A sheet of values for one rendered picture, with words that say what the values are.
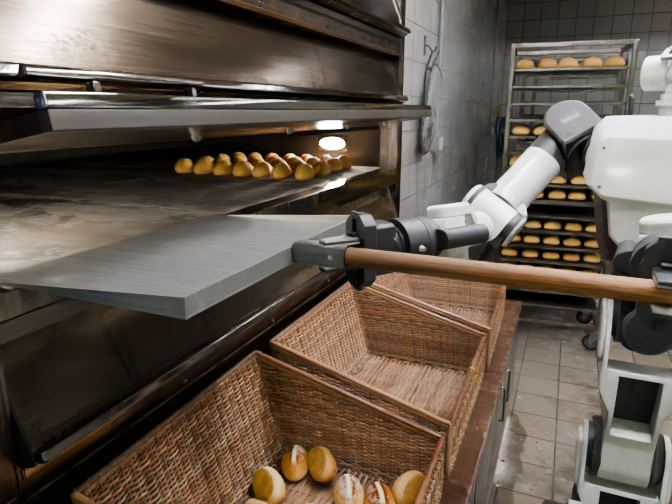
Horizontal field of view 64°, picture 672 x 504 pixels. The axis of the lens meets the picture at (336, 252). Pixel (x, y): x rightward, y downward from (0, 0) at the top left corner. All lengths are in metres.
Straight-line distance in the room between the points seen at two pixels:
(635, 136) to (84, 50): 0.97
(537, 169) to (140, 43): 0.83
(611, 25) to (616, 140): 4.61
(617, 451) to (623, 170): 0.64
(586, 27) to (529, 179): 4.58
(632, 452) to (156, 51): 1.29
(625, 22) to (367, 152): 3.80
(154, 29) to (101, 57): 0.16
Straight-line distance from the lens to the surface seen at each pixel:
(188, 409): 1.14
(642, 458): 1.45
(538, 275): 0.75
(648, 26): 5.80
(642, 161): 1.17
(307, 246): 0.83
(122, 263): 0.91
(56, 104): 0.70
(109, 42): 0.96
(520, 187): 1.24
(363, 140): 2.38
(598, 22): 5.78
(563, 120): 1.31
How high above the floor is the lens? 1.42
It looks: 15 degrees down
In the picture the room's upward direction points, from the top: straight up
